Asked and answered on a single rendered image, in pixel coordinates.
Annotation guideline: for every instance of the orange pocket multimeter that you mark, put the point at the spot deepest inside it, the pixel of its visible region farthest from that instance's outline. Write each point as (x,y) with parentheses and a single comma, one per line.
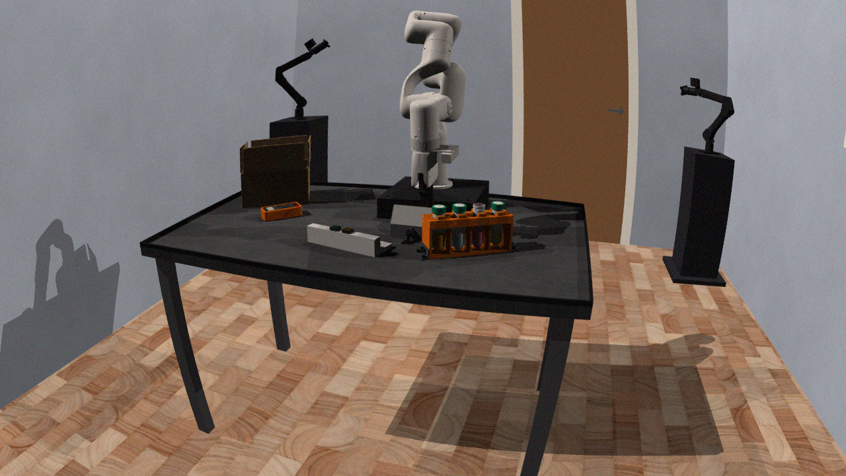
(281,211)

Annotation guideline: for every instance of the brown cardboard box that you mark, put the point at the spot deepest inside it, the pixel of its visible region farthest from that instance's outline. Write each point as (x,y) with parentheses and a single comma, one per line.
(266,178)

